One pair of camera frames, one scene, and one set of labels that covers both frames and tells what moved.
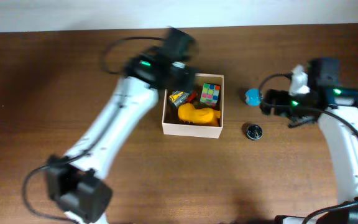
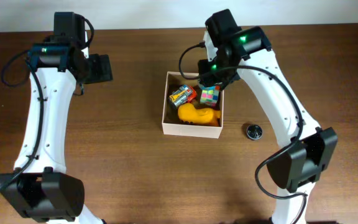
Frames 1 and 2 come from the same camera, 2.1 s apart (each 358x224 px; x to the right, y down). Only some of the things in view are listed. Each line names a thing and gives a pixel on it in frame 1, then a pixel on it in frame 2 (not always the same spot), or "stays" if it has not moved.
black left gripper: (189, 83) → (105, 73)
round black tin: (254, 131) stays
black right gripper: (280, 96) → (206, 76)
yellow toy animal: (205, 116) stays
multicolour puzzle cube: (209, 94) stays
